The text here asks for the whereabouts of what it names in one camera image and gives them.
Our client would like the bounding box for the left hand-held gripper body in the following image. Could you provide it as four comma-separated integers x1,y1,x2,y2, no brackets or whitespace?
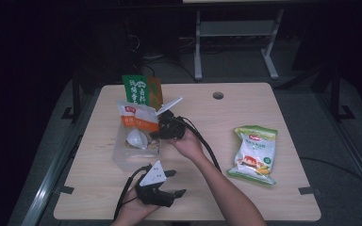
134,160,177,208

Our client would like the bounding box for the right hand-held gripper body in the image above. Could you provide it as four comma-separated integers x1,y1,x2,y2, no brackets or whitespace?
156,96,188,141

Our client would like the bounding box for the orange and white packet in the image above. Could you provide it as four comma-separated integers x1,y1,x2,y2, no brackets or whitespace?
116,99,160,133

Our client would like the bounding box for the clear plastic bag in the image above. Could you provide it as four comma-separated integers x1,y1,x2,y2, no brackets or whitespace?
111,99,162,172

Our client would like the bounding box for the green snack packet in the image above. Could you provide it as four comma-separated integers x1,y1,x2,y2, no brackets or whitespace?
122,74,164,110

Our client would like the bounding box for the person's right hand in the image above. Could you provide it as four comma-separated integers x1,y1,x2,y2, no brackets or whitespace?
165,125,206,162

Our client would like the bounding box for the person's left hand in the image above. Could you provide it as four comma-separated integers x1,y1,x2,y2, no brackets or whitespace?
110,195,162,226

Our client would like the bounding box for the white rounded item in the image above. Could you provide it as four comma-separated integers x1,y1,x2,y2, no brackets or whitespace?
125,128,149,151

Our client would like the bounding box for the white and green packet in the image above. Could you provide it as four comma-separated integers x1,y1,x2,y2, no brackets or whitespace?
226,124,279,186

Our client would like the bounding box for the black stand leg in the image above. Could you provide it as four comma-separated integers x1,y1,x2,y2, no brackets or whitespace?
60,71,83,122
329,64,356,122

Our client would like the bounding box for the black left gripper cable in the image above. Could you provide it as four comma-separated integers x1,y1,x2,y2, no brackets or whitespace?
113,165,154,221

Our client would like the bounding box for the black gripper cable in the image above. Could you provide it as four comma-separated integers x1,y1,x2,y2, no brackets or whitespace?
113,165,154,221
176,116,222,173

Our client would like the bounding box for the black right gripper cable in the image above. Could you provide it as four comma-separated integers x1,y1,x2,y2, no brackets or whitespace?
176,116,222,173

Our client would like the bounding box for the black table corner bracket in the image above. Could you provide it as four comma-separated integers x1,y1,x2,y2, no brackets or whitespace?
58,185,75,195
297,186,316,196

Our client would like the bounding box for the aluminium floor rail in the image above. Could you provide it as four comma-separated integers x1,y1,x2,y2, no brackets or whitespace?
315,92,362,210
20,133,88,226

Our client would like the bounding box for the grey metal stand frame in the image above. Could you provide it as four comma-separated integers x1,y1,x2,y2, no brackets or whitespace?
193,8,285,82

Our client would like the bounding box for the black floor cable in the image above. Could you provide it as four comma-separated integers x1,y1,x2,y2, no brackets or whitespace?
299,155,362,197

